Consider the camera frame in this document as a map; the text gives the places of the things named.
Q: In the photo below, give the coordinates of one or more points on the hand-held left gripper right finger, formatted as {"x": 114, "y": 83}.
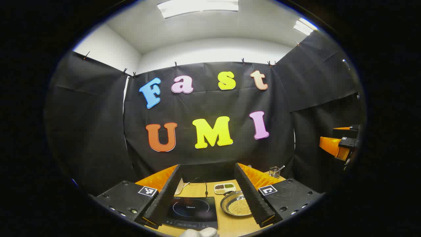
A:
{"x": 251, "y": 200}

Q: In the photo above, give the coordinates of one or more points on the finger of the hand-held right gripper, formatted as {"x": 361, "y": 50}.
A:
{"x": 332, "y": 146}
{"x": 345, "y": 132}

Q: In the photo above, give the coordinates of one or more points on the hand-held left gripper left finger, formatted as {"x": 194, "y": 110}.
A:
{"x": 164, "y": 200}

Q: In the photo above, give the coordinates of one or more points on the stainless steel pot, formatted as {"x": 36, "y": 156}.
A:
{"x": 227, "y": 202}

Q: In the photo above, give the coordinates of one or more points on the black induction cooktop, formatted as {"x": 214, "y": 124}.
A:
{"x": 192, "y": 210}

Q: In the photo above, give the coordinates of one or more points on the pile of soybeans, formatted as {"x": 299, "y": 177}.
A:
{"x": 240, "y": 208}

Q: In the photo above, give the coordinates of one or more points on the white divided grain dish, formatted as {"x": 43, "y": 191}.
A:
{"x": 225, "y": 188}

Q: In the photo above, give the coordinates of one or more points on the ceiling light panel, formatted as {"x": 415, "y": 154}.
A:
{"x": 304, "y": 27}
{"x": 197, "y": 7}

